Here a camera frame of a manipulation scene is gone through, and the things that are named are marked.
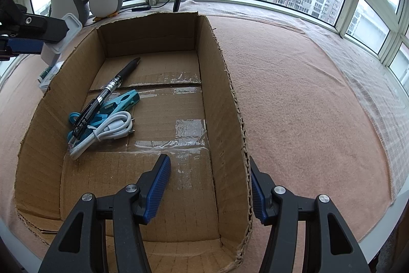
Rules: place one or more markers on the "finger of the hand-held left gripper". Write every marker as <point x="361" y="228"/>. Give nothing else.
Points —
<point x="22" y="46"/>
<point x="44" y="30"/>

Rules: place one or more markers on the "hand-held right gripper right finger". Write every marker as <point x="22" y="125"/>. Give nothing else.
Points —
<point x="259" y="199"/>

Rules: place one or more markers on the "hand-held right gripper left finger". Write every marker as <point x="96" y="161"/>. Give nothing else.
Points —
<point x="156" y="193"/>

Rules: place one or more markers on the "clear plastic case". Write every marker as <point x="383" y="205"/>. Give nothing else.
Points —
<point x="72" y="25"/>

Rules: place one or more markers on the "green and white glue stick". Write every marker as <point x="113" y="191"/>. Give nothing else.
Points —
<point x="43" y="74"/>

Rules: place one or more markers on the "small blue plastic tool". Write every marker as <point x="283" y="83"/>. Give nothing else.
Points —
<point x="74" y="117"/>

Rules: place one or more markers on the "black pen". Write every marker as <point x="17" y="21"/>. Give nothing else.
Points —
<point x="121" y="76"/>

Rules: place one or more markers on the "teal plastic clip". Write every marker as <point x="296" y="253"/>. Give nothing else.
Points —
<point x="127" y="98"/>

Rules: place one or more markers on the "cardboard box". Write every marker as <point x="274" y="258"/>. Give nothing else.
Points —
<point x="159" y="74"/>

